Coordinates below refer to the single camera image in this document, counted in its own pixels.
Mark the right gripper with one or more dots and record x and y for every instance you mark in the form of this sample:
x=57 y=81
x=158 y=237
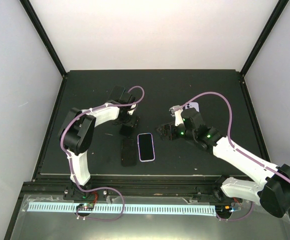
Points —
x=170 y=126

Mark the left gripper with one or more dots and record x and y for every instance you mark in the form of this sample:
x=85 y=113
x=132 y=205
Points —
x=133 y=123

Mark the teal edged phone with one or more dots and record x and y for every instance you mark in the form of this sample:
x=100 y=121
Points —
x=116 y=91

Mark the lilac magsafe cased phone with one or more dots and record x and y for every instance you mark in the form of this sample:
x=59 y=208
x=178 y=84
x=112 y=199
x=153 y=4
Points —
x=192 y=105

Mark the black magsafe phone case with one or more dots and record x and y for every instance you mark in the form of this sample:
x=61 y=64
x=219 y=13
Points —
x=127 y=130

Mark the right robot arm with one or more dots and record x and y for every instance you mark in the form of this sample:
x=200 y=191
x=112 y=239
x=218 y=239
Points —
x=269 y=184

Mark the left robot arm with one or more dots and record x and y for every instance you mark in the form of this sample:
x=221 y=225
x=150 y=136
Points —
x=77 y=131

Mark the small circuit board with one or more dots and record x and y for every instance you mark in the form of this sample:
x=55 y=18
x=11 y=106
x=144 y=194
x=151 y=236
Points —
x=85 y=207

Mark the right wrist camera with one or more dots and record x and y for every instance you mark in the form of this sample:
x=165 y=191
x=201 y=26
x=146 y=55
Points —
x=175 y=112

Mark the white slotted cable duct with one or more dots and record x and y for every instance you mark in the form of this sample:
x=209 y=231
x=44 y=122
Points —
x=142 y=209

